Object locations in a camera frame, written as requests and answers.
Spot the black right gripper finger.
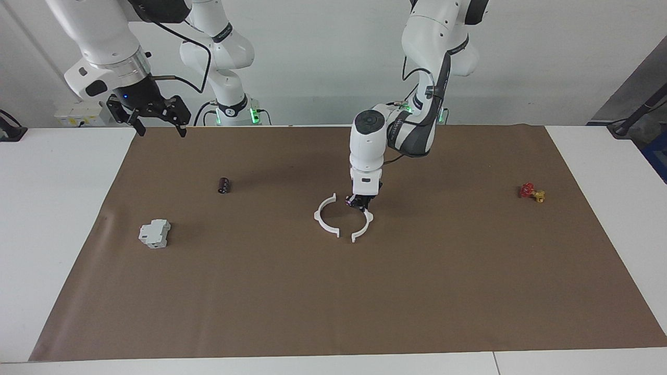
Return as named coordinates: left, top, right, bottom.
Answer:
left=156, top=95, right=191, bottom=139
left=106, top=96, right=146, bottom=138

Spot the white half pipe clamp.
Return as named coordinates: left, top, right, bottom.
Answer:
left=313, top=192, right=341, bottom=239
left=350, top=208, right=375, bottom=244

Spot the white power strip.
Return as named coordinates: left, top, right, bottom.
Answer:
left=54, top=100, right=112, bottom=128

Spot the brown paper mat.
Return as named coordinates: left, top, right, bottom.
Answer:
left=28, top=123, right=667, bottom=363

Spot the white circuit breaker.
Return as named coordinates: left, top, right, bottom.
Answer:
left=138, top=218, right=172, bottom=249

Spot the black stand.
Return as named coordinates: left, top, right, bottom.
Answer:
left=607, top=96, right=667, bottom=139

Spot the blue box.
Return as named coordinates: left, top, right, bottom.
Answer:
left=640, top=130, right=667, bottom=184

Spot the black base cable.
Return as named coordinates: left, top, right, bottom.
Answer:
left=193, top=101, right=218, bottom=127

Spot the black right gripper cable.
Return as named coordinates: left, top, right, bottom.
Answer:
left=149, top=18, right=213, bottom=95

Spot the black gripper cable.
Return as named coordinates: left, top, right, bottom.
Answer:
left=383, top=49, right=452, bottom=167
left=149, top=18, right=213, bottom=95

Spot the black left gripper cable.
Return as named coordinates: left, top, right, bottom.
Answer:
left=383, top=49, right=452, bottom=167

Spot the black clamp mount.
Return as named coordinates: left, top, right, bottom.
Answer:
left=0, top=108, right=28, bottom=143

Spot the red handle brass valve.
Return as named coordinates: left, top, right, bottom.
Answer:
left=517, top=182, right=547, bottom=204

